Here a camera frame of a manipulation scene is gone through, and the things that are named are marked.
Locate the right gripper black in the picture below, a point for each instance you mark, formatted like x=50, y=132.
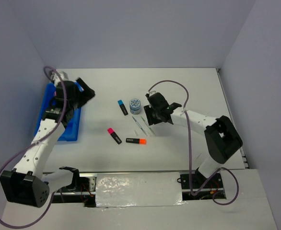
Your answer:
x=148, y=110

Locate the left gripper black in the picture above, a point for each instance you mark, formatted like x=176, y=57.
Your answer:
x=87, y=94

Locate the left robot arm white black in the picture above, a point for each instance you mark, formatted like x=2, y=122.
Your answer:
x=26, y=184

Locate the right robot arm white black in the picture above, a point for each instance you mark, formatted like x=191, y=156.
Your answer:
x=222, y=139

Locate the blue paint jar left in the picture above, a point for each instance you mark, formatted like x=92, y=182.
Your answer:
x=135, y=106

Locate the blue slim pen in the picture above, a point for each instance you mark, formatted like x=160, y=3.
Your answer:
x=138, y=124

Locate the blue cap black highlighter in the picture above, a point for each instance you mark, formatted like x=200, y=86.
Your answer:
x=122, y=107

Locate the orange cap black highlighter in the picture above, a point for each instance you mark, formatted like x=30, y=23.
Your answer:
x=136, y=141

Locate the pink cap black highlighter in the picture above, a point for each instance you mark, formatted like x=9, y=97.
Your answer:
x=114, y=136

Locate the silver foil plate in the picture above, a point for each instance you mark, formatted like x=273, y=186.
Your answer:
x=157, y=189

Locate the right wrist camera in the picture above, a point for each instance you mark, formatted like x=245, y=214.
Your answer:
x=150, y=93

